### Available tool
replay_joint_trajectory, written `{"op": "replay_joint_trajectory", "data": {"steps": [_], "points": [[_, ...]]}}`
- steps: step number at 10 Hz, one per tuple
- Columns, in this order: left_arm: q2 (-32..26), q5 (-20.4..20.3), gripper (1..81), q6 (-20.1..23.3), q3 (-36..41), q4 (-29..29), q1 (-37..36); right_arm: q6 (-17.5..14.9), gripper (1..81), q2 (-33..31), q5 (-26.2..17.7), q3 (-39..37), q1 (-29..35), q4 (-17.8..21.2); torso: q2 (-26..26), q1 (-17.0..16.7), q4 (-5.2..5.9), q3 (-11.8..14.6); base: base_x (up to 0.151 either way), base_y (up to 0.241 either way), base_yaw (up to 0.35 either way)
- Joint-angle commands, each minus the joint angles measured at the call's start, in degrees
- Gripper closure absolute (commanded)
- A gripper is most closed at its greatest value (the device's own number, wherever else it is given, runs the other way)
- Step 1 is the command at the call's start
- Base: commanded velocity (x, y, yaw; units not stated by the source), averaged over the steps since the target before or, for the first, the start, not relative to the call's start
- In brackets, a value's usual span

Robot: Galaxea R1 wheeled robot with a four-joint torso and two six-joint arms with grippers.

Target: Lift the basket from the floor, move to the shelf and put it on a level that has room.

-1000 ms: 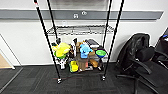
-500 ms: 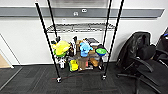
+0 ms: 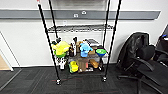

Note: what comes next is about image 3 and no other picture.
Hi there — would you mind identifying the blue plush toy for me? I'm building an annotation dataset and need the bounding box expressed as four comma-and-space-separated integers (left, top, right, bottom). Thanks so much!
78, 41, 94, 59

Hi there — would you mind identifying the black flat box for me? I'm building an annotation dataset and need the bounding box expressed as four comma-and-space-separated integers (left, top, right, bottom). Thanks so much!
85, 38, 101, 47

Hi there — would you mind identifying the green bowl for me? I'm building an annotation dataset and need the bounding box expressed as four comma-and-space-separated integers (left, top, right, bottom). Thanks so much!
95, 48, 108, 57

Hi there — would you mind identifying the orange brown toy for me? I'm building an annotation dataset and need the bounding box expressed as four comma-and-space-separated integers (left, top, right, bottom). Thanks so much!
88, 58, 100, 70

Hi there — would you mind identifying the white bottle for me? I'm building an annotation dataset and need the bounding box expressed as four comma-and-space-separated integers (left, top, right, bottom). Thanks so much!
58, 57, 66, 71

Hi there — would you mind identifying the black office chair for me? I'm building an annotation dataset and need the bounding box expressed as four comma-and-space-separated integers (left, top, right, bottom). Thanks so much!
116, 31, 168, 94

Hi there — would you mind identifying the black wire shelf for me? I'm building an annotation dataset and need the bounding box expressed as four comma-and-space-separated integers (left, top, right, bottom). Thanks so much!
35, 0, 123, 85

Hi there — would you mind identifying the white wall socket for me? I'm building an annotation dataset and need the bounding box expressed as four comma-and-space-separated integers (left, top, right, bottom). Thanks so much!
81, 10, 88, 16
73, 13, 80, 19

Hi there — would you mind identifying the long grey wall band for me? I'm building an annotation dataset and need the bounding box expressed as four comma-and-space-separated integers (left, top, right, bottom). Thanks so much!
0, 8, 162, 21

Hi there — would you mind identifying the white door frame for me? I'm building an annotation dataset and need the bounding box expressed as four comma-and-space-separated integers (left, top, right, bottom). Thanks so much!
0, 31, 15, 72

